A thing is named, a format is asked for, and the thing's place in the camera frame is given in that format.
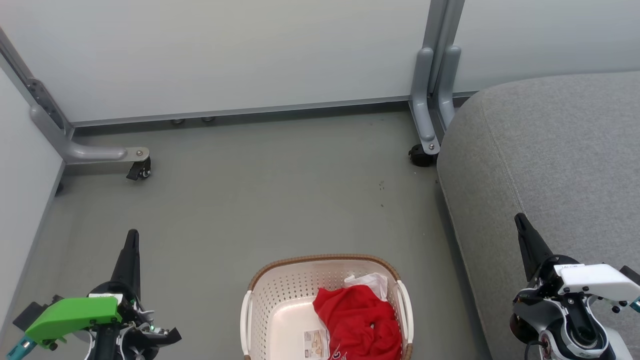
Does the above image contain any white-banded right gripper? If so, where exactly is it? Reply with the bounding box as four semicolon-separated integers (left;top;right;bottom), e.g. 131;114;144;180
514;213;640;302

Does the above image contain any paper label sticker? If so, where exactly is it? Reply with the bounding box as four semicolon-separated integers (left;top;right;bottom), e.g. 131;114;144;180
303;329;331;360

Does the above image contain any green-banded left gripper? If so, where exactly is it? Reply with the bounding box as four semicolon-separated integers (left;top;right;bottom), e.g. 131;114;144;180
25;229;182;348

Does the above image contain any white cloth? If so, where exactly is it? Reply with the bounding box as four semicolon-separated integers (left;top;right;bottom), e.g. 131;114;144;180
344;272;389;302

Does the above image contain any left cable with teal connector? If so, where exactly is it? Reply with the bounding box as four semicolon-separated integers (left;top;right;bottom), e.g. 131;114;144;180
6;336;37;360

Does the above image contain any grey partition bottom rail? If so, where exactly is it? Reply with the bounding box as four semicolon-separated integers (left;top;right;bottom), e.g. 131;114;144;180
70;95;416;128

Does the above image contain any white perforated laundry basket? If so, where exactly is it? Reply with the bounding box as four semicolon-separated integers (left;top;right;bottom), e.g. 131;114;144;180
240;253;415;360

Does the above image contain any black caster wheel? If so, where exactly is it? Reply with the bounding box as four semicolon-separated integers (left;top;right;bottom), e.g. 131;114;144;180
126;157;152;181
408;144;439;168

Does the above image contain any plain red garment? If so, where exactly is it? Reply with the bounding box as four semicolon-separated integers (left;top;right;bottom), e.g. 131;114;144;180
313;285;404;360

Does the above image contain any grey fabric sofa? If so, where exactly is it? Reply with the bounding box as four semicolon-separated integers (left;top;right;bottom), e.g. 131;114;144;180
436;71;640;360

